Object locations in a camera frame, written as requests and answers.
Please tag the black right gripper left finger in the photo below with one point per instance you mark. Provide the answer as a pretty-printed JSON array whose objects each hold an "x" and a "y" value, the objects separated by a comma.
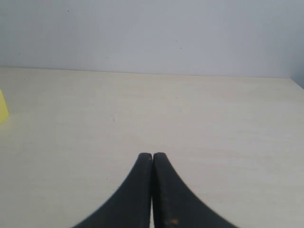
[{"x": 130, "y": 205}]

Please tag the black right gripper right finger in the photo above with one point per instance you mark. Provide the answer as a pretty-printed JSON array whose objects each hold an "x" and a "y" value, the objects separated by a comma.
[{"x": 174, "y": 204}]

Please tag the yellow cube block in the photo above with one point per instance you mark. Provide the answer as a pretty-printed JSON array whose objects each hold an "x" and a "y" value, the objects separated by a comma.
[{"x": 4, "y": 113}]

